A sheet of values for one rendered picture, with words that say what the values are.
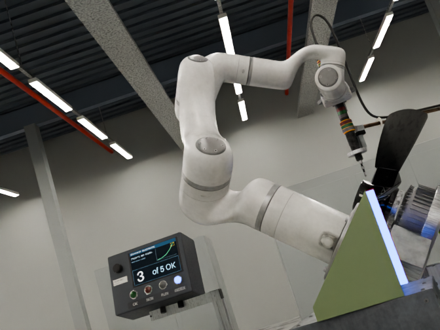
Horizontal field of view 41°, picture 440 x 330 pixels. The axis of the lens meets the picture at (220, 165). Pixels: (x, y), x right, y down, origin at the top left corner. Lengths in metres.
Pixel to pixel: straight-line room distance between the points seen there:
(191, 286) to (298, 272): 5.77
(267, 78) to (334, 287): 0.82
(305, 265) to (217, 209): 6.10
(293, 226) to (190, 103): 0.48
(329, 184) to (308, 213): 6.26
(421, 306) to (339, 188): 6.41
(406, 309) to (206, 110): 0.73
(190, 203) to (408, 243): 0.86
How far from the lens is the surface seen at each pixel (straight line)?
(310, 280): 7.50
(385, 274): 1.22
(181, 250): 1.80
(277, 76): 1.85
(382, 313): 1.23
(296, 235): 1.34
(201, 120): 1.54
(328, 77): 1.85
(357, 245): 1.22
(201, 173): 1.35
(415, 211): 2.09
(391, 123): 2.06
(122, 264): 1.88
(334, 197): 7.58
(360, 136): 2.13
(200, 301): 1.83
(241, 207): 1.36
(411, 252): 2.00
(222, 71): 1.82
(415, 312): 1.23
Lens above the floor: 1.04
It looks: 12 degrees up
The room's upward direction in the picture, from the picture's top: 18 degrees counter-clockwise
